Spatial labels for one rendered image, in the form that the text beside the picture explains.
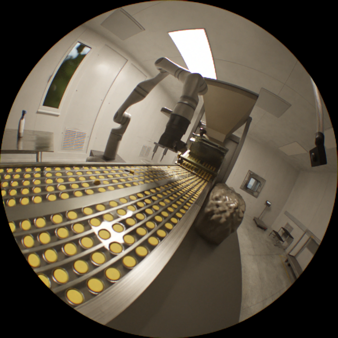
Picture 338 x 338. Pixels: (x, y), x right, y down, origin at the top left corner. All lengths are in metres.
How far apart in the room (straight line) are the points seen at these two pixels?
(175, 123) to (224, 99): 0.40
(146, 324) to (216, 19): 2.03
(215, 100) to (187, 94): 0.31
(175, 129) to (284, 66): 1.83
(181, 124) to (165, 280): 0.43
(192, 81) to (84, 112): 2.32
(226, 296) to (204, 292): 0.07
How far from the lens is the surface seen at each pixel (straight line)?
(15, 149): 1.08
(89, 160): 0.47
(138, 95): 0.68
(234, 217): 0.37
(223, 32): 1.84
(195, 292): 0.30
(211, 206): 0.38
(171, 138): 0.36
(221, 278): 0.37
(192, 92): 0.41
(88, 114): 2.58
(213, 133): 0.69
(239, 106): 0.68
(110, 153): 0.75
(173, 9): 1.90
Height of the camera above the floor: 1.05
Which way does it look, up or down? 13 degrees down
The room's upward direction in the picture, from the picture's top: 24 degrees clockwise
